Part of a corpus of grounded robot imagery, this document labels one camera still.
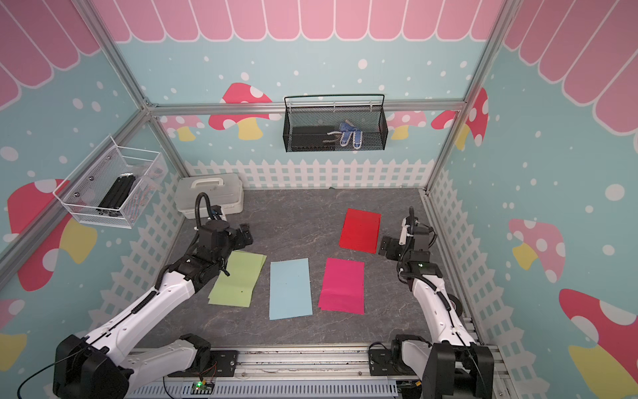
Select large green paper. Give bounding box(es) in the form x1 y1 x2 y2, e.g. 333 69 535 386
209 251 267 308

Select red paper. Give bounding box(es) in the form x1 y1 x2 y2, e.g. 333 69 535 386
339 209 381 254

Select blue paper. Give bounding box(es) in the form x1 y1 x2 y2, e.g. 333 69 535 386
269 259 312 320

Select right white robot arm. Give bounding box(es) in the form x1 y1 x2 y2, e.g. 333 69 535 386
379 208 494 398

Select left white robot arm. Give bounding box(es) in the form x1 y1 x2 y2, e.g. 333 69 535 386
53 193 254 398

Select white plastic storage box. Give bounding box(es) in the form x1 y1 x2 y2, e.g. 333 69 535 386
174 174 244 219

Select black tape roll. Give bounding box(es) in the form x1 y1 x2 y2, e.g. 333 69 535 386
448 294 464 319

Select black box in mesh basket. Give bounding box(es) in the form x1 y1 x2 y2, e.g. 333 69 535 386
287 126 341 152

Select blue white item in basket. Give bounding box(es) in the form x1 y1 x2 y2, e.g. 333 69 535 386
322 120 363 151

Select green lit circuit board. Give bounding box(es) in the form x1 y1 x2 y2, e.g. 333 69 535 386
190 380 215 396

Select black block in wire basket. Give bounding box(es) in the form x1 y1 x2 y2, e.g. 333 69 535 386
96 174 136 217

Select white wire wall basket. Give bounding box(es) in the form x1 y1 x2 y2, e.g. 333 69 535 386
53 137 168 229

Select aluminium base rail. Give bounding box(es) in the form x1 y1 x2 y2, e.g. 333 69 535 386
94 343 514 399

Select black mesh wall basket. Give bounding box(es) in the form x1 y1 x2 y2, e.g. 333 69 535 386
282 94 389 152

